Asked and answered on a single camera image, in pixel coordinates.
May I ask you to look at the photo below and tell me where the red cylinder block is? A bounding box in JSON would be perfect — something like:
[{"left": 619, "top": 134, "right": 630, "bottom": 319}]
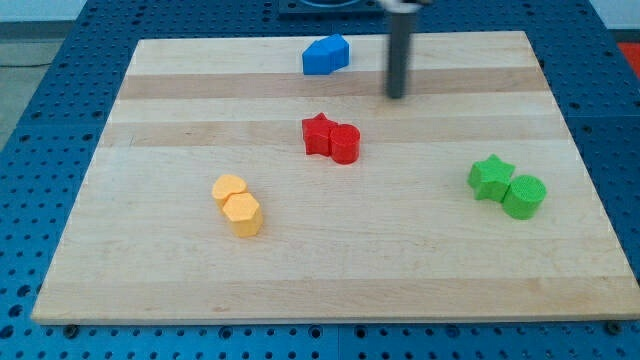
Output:
[{"left": 330, "top": 124, "right": 361, "bottom": 165}]

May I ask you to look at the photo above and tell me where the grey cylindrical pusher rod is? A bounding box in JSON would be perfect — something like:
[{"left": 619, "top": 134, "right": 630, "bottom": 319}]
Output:
[{"left": 385, "top": 12, "right": 416, "bottom": 99}]

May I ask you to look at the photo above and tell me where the red star block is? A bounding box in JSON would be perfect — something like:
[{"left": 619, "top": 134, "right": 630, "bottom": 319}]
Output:
[{"left": 301, "top": 113, "right": 338, "bottom": 156}]

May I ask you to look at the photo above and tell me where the green star block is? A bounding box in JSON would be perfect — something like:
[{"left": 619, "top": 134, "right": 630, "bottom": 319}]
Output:
[{"left": 467, "top": 154, "right": 515, "bottom": 202}]

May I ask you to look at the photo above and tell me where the yellow heart block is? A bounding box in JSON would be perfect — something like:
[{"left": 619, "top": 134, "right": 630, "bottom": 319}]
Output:
[{"left": 211, "top": 174, "right": 248, "bottom": 210}]

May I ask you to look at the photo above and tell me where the wooden board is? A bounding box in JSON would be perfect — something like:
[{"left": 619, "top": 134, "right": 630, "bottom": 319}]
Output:
[{"left": 32, "top": 31, "right": 639, "bottom": 325}]

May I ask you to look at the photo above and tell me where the green cylinder block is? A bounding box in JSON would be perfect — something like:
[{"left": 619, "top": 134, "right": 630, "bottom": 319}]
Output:
[{"left": 502, "top": 175, "right": 547, "bottom": 220}]

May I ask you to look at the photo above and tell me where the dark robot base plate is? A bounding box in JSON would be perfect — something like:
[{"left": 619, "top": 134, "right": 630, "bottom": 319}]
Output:
[{"left": 277, "top": 0, "right": 384, "bottom": 18}]

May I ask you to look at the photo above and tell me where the white rod mount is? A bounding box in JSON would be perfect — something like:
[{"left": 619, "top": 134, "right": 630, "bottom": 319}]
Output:
[{"left": 377, "top": 0, "right": 433, "bottom": 14}]

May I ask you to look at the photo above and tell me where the blue pentagon block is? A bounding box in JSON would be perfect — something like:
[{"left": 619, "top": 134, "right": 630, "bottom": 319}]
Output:
[{"left": 302, "top": 34, "right": 350, "bottom": 75}]

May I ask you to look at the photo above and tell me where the yellow hexagon block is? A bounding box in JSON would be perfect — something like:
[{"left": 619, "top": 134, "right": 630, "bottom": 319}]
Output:
[{"left": 223, "top": 193, "right": 263, "bottom": 238}]

